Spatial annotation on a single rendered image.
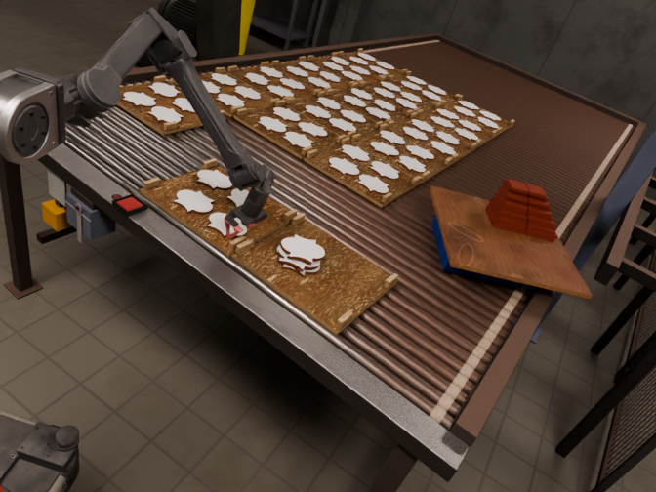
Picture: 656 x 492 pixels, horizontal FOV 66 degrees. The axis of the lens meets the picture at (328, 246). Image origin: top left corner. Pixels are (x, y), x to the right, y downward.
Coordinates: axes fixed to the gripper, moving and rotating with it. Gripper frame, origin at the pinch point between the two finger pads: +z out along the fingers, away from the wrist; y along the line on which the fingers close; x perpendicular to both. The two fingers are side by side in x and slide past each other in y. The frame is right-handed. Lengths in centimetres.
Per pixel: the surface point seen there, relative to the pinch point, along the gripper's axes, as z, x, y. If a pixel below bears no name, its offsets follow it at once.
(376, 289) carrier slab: -9.9, -44.0, 13.4
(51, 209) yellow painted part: 41, 61, -18
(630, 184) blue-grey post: -41, -96, 171
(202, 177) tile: 7.1, 28.4, 13.3
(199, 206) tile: 4.2, 16.3, -0.6
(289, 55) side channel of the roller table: 23, 102, 166
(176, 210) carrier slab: 6.3, 19.7, -7.1
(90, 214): 23, 41, -20
